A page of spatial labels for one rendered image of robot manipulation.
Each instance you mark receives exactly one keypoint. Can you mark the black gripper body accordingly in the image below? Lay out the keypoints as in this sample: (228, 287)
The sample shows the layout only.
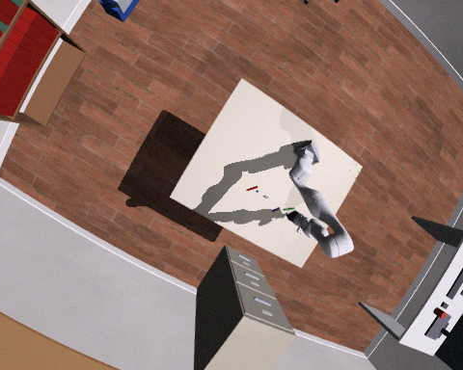
(294, 217)

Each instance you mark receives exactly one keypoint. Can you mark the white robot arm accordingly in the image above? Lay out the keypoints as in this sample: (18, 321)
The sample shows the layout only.
(335, 244)

